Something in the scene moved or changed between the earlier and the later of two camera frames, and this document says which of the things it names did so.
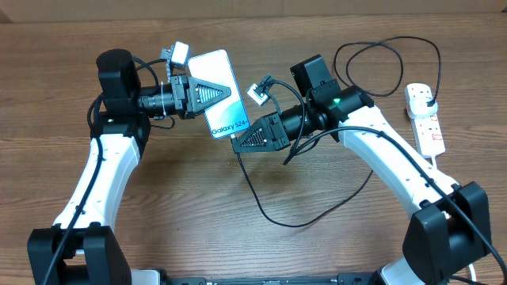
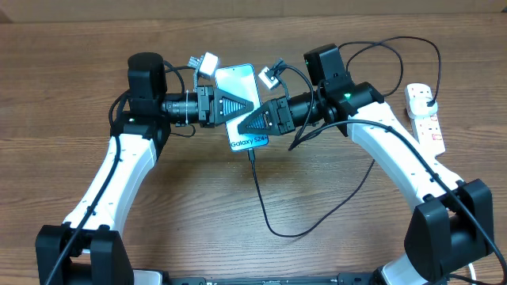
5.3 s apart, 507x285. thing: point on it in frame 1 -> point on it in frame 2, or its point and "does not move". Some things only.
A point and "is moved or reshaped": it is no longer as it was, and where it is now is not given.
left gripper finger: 202,94 -> 228,107
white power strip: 427,131 does not move
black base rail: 342,279 does not move
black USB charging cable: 366,44 is moved or reshaped
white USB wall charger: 418,108 does not move
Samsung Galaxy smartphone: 230,115 is moved or reshaped
